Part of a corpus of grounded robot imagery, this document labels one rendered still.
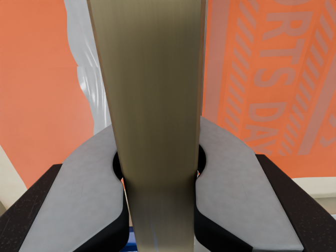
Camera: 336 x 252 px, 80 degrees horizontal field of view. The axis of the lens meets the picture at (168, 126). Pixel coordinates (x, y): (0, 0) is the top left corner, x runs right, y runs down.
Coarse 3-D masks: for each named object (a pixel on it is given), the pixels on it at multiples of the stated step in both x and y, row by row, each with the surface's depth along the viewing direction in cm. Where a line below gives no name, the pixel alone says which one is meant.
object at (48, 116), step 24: (0, 72) 23; (24, 72) 23; (48, 72) 24; (72, 72) 24; (0, 96) 25; (24, 96) 25; (48, 96) 25; (72, 96) 25; (0, 120) 26; (24, 120) 27; (48, 120) 27; (72, 120) 27; (0, 144) 28; (24, 144) 29; (48, 144) 29; (72, 144) 29; (24, 168) 31; (48, 168) 31; (288, 168) 33; (312, 168) 33
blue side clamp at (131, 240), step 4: (132, 228) 33; (132, 232) 32; (132, 236) 33; (128, 240) 34; (132, 240) 34; (128, 244) 34; (132, 244) 34; (124, 248) 34; (128, 248) 34; (132, 248) 34; (136, 248) 34
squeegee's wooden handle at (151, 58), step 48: (96, 0) 5; (144, 0) 5; (192, 0) 5; (96, 48) 6; (144, 48) 5; (192, 48) 5; (144, 96) 6; (192, 96) 6; (144, 144) 7; (192, 144) 7; (144, 192) 8; (192, 192) 8; (144, 240) 9; (192, 240) 10
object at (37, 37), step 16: (0, 0) 20; (16, 0) 20; (32, 0) 20; (48, 0) 20; (0, 16) 21; (16, 16) 21; (32, 16) 21; (48, 16) 21; (64, 16) 21; (0, 32) 21; (16, 32) 21; (32, 32) 21; (48, 32) 21; (64, 32) 22; (0, 48) 22; (16, 48) 22; (32, 48) 22; (48, 48) 22; (64, 48) 22; (0, 64) 23; (16, 64) 23; (32, 64) 23; (48, 64) 23; (64, 64) 23
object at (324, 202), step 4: (316, 200) 36; (320, 200) 36; (324, 200) 36; (328, 200) 36; (332, 200) 36; (0, 204) 34; (320, 204) 36; (324, 204) 36; (328, 204) 36; (332, 204) 36; (0, 208) 34; (4, 208) 35; (128, 208) 36; (324, 208) 35; (328, 208) 35; (332, 208) 35; (0, 212) 34; (328, 212) 34; (332, 212) 34; (332, 216) 34
